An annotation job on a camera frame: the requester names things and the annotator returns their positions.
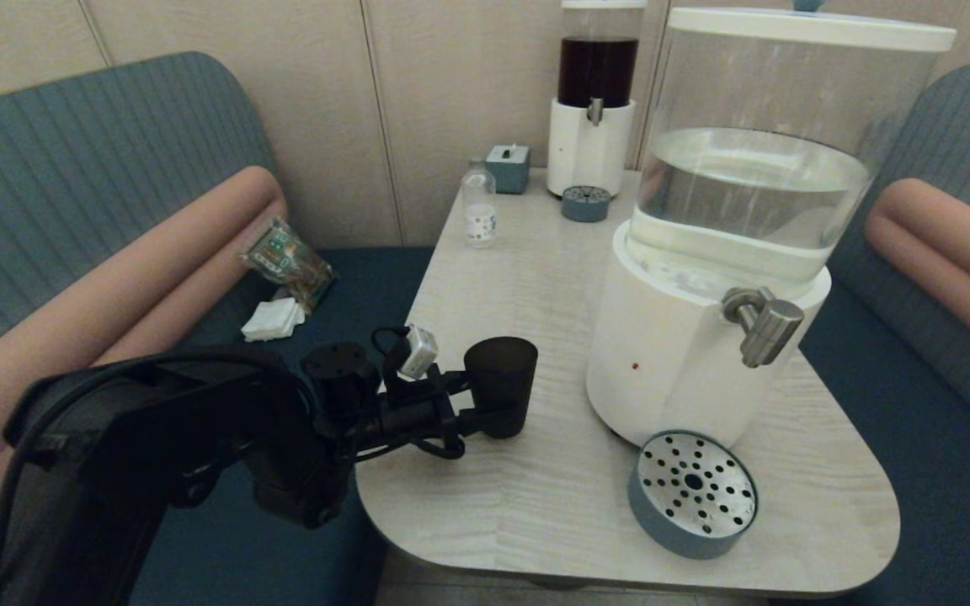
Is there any dark brown tall cup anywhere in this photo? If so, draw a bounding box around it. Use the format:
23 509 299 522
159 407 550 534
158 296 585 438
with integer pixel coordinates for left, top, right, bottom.
463 336 539 439

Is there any white napkin stack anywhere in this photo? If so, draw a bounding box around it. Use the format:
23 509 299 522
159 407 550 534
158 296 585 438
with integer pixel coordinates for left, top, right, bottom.
241 296 306 343

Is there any small clear plastic bottle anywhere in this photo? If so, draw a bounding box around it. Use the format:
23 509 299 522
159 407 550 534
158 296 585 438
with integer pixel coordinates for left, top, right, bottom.
461 158 499 249

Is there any large white water dispenser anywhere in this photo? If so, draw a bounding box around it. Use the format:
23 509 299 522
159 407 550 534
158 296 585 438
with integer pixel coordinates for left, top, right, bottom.
584 0 957 449

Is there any blue-grey square box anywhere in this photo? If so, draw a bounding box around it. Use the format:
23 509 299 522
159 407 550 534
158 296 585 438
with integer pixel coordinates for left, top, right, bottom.
485 143 531 195

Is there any small blue perforated drip tray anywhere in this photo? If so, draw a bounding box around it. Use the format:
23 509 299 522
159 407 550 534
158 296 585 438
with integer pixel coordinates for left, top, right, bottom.
561 185 612 223

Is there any large blue perforated drip tray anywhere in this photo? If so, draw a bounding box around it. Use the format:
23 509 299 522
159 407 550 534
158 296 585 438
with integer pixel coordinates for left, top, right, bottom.
626 430 759 561

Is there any small white dark-drink dispenser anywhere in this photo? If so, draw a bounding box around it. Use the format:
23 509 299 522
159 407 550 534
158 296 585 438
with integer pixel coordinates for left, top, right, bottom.
546 0 648 200

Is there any pink left sofa bolster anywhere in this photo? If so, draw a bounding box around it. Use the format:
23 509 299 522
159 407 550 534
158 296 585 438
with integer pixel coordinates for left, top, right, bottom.
0 166 288 508

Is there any pink sofa bolster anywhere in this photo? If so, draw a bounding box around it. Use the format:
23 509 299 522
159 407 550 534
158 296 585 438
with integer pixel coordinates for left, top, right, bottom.
864 178 970 371
0 166 288 508

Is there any teal left booth sofa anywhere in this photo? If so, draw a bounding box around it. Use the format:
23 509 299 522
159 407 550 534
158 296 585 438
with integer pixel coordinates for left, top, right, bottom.
0 50 435 606

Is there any teal booth sofa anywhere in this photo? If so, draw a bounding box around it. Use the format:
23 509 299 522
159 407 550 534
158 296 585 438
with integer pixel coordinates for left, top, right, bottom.
771 61 970 606
0 50 435 606

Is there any teal right booth sofa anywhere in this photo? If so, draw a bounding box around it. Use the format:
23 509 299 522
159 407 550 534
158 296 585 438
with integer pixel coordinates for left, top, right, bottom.
771 61 970 606

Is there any pink right sofa bolster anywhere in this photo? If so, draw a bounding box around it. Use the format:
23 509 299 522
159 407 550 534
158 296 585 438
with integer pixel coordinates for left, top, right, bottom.
864 178 970 371

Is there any black left wrist camera cable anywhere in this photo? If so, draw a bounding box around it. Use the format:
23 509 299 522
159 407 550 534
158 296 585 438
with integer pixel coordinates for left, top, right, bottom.
354 327 466 461

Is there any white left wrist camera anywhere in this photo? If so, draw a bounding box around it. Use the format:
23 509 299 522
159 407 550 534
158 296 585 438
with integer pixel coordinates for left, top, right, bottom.
398 325 440 381

